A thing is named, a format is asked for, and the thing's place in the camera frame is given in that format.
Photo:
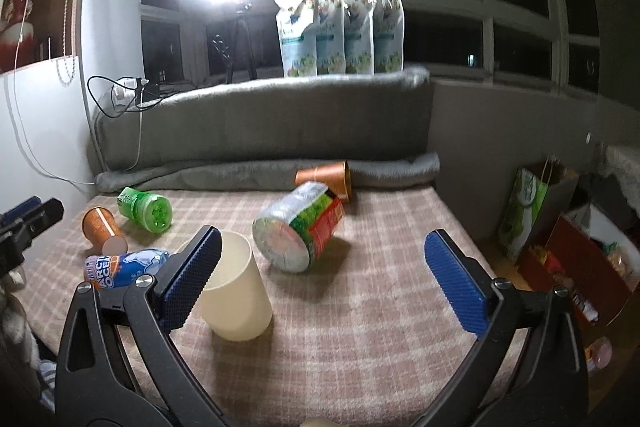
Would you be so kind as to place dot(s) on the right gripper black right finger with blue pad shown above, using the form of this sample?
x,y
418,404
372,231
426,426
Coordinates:
x,y
526,366

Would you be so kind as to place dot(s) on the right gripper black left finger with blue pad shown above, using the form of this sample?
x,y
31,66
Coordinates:
x,y
95,384

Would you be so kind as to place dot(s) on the cream plastic cup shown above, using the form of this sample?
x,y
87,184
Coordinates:
x,y
234,302

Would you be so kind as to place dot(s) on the small orange striped cup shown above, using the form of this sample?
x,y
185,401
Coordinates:
x,y
101,230

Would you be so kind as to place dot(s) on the green plastic cup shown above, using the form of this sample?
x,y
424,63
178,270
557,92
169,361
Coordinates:
x,y
151,211

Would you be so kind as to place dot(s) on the large colourful printed cup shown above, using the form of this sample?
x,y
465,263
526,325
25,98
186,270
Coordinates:
x,y
292,232

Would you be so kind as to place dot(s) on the orange cup by blanket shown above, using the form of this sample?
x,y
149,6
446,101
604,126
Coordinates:
x,y
336,176

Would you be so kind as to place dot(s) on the red box on floor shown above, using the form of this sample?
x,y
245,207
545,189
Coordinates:
x,y
593,258

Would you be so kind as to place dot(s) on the plaid pink table cloth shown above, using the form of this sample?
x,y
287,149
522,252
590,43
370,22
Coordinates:
x,y
364,338

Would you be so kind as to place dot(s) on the green white paper bag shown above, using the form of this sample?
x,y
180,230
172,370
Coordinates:
x,y
540,193

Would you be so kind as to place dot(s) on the white power strip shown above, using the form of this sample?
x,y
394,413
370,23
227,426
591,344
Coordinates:
x,y
126,91

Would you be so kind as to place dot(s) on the grey sofa backrest cover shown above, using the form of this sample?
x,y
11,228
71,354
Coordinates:
x,y
354,117

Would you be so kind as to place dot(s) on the black light tripod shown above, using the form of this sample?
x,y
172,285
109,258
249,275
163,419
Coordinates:
x,y
229,51

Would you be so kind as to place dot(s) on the rightmost white refill pouch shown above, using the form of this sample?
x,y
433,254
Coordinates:
x,y
388,36

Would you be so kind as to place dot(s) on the white refill pouch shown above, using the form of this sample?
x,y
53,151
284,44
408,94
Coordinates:
x,y
358,29
297,23
331,38
388,36

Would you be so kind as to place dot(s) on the leftmost white refill pouch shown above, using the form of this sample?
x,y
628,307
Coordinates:
x,y
297,23

